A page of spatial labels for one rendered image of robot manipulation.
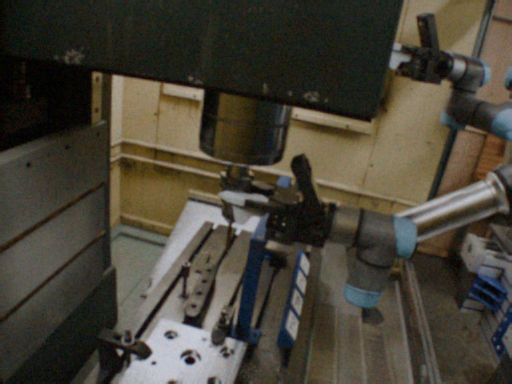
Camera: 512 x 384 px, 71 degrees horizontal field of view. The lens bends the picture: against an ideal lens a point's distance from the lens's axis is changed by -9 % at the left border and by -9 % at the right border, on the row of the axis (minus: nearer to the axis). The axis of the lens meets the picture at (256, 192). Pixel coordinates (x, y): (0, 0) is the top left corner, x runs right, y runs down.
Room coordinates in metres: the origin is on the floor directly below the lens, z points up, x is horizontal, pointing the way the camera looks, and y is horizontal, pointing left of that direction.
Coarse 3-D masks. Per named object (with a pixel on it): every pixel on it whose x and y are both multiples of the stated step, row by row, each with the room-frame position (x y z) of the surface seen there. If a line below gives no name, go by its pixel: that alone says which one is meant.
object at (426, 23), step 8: (416, 16) 1.00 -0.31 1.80; (424, 16) 0.97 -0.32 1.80; (432, 16) 0.97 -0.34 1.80; (424, 24) 0.97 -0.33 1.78; (432, 24) 0.97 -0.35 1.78; (424, 32) 0.99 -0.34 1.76; (432, 32) 0.97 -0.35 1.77; (424, 40) 1.00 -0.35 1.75; (432, 40) 0.97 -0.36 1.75; (432, 48) 0.98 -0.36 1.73
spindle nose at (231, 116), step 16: (208, 96) 0.63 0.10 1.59; (224, 96) 0.61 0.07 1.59; (208, 112) 0.62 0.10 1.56; (224, 112) 0.60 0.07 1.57; (240, 112) 0.60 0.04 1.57; (256, 112) 0.60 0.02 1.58; (272, 112) 0.61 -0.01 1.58; (288, 112) 0.64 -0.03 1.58; (208, 128) 0.62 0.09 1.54; (224, 128) 0.60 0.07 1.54; (240, 128) 0.60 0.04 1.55; (256, 128) 0.60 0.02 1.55; (272, 128) 0.61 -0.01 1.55; (288, 128) 0.65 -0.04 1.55; (208, 144) 0.62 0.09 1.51; (224, 144) 0.60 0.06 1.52; (240, 144) 0.60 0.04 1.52; (256, 144) 0.60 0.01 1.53; (272, 144) 0.62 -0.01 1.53; (224, 160) 0.60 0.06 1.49; (240, 160) 0.60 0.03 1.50; (256, 160) 0.61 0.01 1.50; (272, 160) 0.63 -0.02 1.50
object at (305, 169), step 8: (296, 160) 0.65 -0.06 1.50; (304, 160) 0.65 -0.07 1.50; (296, 168) 0.65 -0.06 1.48; (304, 168) 0.64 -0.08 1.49; (296, 176) 0.65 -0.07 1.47; (304, 176) 0.64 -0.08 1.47; (312, 176) 0.67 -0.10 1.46; (304, 184) 0.64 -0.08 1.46; (312, 184) 0.64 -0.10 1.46; (304, 192) 0.64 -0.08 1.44; (312, 192) 0.64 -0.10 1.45; (304, 200) 0.64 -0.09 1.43; (312, 200) 0.64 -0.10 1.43; (320, 200) 0.66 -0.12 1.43; (312, 208) 0.64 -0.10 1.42; (320, 208) 0.64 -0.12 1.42; (312, 216) 0.64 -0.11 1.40
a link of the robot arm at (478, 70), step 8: (464, 56) 1.02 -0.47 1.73; (472, 64) 1.01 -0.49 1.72; (480, 64) 1.03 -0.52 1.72; (488, 64) 1.05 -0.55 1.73; (464, 72) 1.00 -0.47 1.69; (472, 72) 1.01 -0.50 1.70; (480, 72) 1.02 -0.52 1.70; (488, 72) 1.03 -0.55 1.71; (464, 80) 1.01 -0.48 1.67; (472, 80) 1.01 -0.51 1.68; (480, 80) 1.02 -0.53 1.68; (488, 80) 1.04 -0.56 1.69; (464, 88) 1.02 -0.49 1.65; (472, 88) 1.01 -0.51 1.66
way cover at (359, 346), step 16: (320, 304) 1.26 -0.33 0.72; (320, 320) 1.14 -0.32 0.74; (336, 320) 1.16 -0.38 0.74; (352, 320) 1.20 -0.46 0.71; (320, 336) 1.04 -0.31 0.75; (336, 336) 1.05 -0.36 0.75; (352, 336) 1.09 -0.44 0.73; (368, 336) 1.12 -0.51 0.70; (384, 336) 1.14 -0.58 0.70; (320, 352) 0.95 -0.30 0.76; (336, 352) 0.96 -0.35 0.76; (352, 352) 0.99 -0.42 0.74; (368, 352) 1.02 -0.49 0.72; (384, 352) 1.04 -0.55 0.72; (320, 368) 0.87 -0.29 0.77; (336, 368) 0.88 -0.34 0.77; (352, 368) 0.91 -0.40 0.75; (368, 368) 0.94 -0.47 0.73; (384, 368) 0.95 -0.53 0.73
